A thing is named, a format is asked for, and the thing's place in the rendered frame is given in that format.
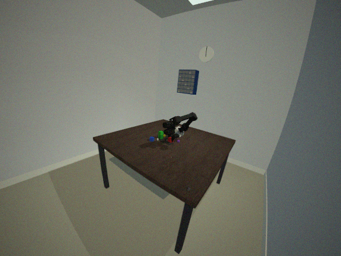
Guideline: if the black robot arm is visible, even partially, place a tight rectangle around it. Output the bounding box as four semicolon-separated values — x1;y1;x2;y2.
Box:
163;112;198;135

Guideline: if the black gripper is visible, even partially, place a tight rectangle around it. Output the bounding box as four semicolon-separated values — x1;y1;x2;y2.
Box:
168;127;179;142

